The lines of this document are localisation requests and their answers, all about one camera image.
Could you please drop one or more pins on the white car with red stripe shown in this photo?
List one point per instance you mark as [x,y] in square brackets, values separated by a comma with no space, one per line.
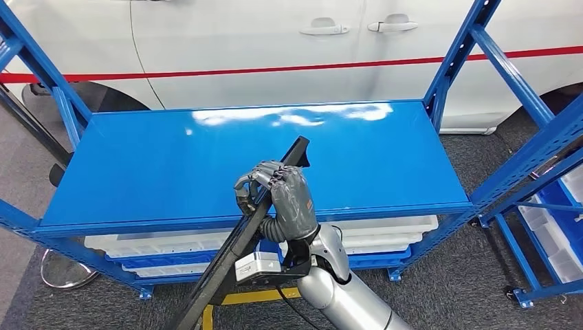
[227,36]

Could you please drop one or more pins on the yellow floor tape square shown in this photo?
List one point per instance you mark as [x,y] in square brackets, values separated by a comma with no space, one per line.
[259,296]

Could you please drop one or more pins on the blue metal shelf rack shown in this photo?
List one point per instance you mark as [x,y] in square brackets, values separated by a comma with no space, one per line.
[555,290]
[159,159]

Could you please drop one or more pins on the black plastic plate holder part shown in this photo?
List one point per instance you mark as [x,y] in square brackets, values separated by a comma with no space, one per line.
[237,246]

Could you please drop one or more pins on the blue plastic bin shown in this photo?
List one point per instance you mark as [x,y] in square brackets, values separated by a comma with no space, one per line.
[562,218]
[159,262]
[378,260]

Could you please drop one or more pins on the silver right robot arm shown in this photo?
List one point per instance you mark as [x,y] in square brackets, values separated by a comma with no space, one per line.
[346,300]

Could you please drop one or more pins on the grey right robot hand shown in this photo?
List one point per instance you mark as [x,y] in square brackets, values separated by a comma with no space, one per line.
[291,200]

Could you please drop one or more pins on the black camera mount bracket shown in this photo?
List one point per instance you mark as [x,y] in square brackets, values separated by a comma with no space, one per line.
[296,259]

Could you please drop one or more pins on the chrome stanchion post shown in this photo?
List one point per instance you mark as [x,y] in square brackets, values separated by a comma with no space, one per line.
[36,127]
[68,273]

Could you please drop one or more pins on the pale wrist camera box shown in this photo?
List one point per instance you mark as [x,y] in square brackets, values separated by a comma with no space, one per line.
[257,268]

